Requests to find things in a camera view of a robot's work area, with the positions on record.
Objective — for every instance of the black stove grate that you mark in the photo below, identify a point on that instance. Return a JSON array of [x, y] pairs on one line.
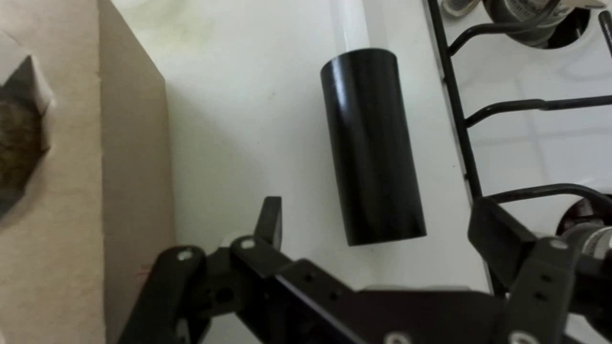
[[460, 116]]

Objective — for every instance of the white gas stove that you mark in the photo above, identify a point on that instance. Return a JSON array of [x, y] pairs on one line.
[[542, 147]]

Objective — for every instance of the black cylindrical bottle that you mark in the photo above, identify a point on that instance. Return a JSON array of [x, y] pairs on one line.
[[374, 147]]

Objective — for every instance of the brown cardboard box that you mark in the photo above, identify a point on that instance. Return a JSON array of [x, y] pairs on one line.
[[97, 192]]

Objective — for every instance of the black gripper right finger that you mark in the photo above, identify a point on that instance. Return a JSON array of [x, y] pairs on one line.
[[542, 280]]

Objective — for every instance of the white board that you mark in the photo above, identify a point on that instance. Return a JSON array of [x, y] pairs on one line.
[[256, 128]]

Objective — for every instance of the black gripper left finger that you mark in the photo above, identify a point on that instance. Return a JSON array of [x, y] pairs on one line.
[[192, 280]]

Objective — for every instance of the stove burner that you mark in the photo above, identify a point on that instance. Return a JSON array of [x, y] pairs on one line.
[[537, 20], [590, 231]]

